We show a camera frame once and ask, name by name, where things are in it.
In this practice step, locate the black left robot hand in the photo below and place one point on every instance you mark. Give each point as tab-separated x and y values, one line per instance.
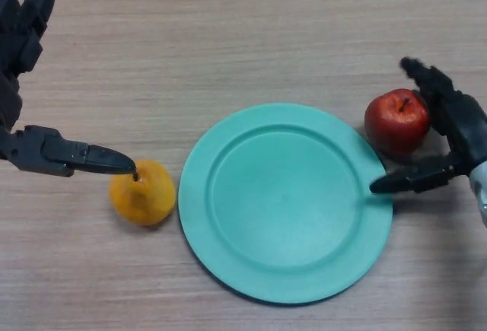
17	38

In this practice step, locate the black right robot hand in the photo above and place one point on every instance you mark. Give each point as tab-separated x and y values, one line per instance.
456	118

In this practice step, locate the red apple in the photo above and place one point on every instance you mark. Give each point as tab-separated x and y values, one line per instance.
397	123

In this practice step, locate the green round plate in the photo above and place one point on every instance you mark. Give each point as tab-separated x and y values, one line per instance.
285	203

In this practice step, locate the yellow pear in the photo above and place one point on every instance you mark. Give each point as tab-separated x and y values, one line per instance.
142	194

